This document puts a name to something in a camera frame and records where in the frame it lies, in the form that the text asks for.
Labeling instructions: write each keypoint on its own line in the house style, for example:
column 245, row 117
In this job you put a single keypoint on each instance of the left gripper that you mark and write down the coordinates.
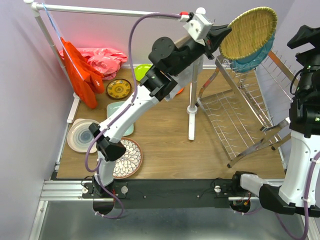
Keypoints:
column 215, row 35

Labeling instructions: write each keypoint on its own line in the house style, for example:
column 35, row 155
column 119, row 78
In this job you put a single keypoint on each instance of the woven bamboo plate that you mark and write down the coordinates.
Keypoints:
column 250, row 31

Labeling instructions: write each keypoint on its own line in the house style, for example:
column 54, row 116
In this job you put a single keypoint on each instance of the teal scalloped plate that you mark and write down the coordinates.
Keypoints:
column 252, row 61

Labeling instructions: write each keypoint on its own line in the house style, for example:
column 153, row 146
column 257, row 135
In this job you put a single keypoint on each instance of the orange plastic plate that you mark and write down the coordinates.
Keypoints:
column 180, row 91

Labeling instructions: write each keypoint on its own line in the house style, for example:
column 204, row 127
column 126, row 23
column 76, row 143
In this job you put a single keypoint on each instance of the brown rim floral plate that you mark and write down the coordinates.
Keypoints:
column 130, row 162

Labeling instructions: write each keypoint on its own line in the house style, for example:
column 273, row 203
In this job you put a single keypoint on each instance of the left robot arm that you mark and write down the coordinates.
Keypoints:
column 168, row 61

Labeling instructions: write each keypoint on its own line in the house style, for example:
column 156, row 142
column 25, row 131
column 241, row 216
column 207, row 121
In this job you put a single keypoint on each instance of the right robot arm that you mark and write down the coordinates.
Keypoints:
column 296, row 195

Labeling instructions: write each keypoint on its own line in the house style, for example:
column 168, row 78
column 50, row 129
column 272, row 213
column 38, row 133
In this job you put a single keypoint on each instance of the metal dish rack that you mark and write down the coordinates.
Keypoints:
column 248, row 110

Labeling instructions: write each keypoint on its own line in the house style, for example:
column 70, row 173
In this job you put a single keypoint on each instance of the beige clip hanger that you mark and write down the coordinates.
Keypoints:
column 179, row 43

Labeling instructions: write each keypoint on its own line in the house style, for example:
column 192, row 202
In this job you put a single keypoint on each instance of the grey panda towel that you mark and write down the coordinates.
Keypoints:
column 182, row 79

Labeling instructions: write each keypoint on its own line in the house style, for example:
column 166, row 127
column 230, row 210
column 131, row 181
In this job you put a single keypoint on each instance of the lime green plate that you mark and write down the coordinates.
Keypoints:
column 141, row 70

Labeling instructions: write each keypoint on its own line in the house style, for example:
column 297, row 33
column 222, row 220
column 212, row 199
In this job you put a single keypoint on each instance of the dark yellow patterned plate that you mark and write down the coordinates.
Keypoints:
column 119, row 89

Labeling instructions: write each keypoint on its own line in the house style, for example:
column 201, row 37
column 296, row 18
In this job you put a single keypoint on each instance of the pink plastic bag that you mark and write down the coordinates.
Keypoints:
column 107, row 61

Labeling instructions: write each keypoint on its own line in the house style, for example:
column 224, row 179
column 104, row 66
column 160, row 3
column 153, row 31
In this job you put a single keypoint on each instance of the light blue divided tray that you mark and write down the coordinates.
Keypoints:
column 112, row 108

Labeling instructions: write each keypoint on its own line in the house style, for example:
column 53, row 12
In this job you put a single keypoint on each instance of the orange garment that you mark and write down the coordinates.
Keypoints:
column 93, row 80

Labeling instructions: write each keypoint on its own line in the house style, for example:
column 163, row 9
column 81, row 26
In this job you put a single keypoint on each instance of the white striped plate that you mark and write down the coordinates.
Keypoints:
column 79, row 136

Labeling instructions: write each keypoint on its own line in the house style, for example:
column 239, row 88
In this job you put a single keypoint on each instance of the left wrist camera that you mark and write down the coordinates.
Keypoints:
column 196, row 24

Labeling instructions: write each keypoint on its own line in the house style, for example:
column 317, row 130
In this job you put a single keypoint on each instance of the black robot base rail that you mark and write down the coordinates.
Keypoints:
column 171, row 194

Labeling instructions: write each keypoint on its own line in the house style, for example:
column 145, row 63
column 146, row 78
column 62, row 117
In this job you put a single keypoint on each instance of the blue wire hanger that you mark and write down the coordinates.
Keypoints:
column 66, row 55

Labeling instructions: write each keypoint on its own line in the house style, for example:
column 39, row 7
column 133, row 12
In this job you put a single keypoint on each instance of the white clothes rack frame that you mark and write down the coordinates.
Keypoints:
column 120, row 12

